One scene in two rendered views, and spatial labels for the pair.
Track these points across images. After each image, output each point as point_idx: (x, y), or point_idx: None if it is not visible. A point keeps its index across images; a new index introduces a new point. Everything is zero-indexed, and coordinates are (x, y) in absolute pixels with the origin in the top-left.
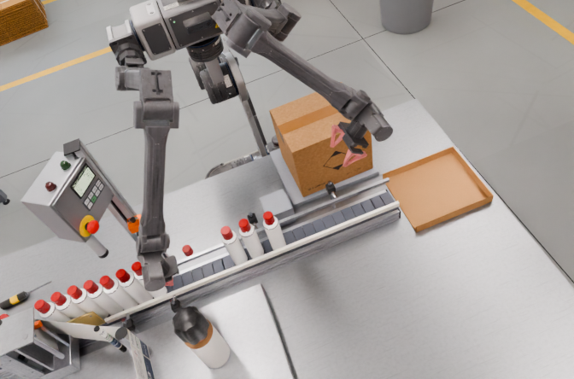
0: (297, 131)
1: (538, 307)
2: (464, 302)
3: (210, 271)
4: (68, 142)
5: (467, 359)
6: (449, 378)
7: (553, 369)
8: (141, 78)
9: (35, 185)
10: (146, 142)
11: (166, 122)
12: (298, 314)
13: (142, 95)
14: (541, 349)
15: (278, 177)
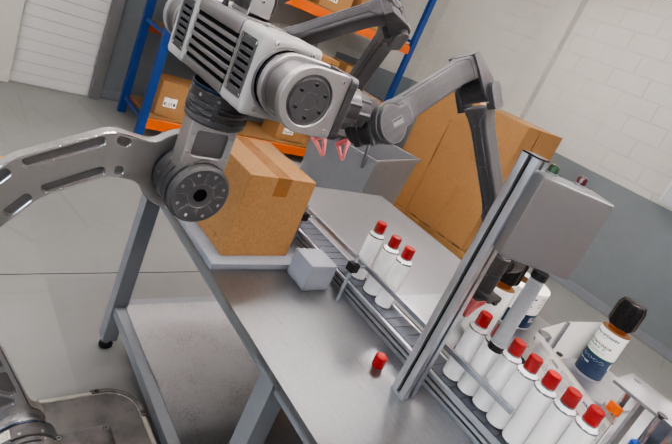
0: (286, 171)
1: (350, 202)
2: (357, 221)
3: (405, 329)
4: (534, 155)
5: (392, 233)
6: (406, 242)
7: (382, 212)
8: (483, 60)
9: (590, 194)
10: (492, 123)
11: (468, 107)
12: (402, 291)
13: (489, 74)
14: (374, 211)
15: (251, 271)
